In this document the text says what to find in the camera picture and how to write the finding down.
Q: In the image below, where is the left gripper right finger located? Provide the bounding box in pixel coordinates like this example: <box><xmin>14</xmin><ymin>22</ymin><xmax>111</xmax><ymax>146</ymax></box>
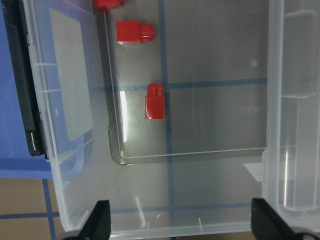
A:
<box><xmin>250</xmin><ymin>198</ymin><xmax>320</xmax><ymax>240</ymax></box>

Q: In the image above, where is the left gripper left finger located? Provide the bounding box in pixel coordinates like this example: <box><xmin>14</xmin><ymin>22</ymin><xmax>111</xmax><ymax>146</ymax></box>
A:
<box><xmin>57</xmin><ymin>200</ymin><xmax>111</xmax><ymax>240</ymax></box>

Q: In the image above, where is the red block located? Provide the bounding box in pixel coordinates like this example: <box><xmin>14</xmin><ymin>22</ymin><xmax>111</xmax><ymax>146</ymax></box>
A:
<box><xmin>116</xmin><ymin>20</ymin><xmax>155</xmax><ymax>45</ymax></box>
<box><xmin>93</xmin><ymin>0</ymin><xmax>126</xmax><ymax>12</ymax></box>
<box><xmin>145</xmin><ymin>83</ymin><xmax>165</xmax><ymax>120</ymax></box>

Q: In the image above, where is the clear plastic storage box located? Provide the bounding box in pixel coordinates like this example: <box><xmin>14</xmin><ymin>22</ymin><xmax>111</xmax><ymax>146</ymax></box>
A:
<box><xmin>23</xmin><ymin>0</ymin><xmax>320</xmax><ymax>239</ymax></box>

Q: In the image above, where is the red block at edge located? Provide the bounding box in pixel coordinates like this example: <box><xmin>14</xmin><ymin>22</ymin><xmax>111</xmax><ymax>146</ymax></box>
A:
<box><xmin>93</xmin><ymin>0</ymin><xmax>126</xmax><ymax>12</ymax></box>

